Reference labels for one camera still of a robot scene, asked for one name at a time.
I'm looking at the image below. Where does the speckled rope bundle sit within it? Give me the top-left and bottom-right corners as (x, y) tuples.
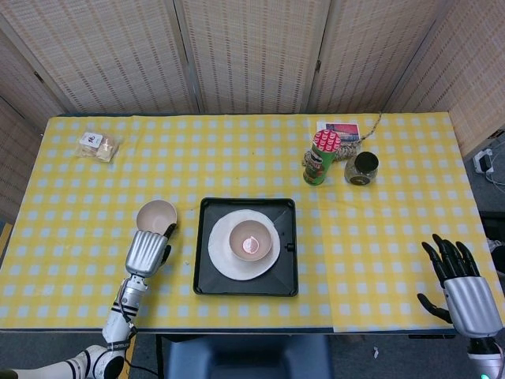
(301, 112), (383, 167)

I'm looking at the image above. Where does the clear bag of snacks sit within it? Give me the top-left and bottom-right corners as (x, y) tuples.
(76, 131), (124, 163)

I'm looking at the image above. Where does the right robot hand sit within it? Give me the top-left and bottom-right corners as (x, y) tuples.
(417, 233), (499, 339)

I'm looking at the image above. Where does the plain beige bowl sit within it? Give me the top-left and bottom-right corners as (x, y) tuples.
(136, 200), (178, 238)

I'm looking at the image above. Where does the glass spice jar black lid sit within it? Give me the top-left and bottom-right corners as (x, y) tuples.
(344, 152), (380, 186)

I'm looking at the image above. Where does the red picture card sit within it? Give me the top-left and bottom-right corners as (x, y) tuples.
(316, 121), (362, 145)

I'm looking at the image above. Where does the green Pringles can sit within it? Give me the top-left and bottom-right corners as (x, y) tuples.
(302, 129), (342, 186)

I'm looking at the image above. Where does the woven folding screen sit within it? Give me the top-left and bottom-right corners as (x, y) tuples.
(0, 0), (505, 222)

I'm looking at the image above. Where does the yellow checkered tablecloth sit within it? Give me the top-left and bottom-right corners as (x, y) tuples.
(0, 114), (499, 332)

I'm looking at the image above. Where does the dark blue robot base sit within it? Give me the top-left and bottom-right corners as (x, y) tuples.
(163, 335), (332, 379)

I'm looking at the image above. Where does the beige bowl with pink stain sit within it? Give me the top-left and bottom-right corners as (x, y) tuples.
(228, 220), (273, 262)

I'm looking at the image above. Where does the black square plastic tray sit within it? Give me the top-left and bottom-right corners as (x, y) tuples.
(192, 197), (300, 297)

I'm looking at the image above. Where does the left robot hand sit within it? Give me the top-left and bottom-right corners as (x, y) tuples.
(125, 223), (178, 280)

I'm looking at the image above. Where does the white power strip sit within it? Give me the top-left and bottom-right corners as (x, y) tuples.
(473, 148), (496, 174)

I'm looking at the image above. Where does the white paper plate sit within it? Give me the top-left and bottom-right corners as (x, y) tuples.
(208, 208), (282, 281)

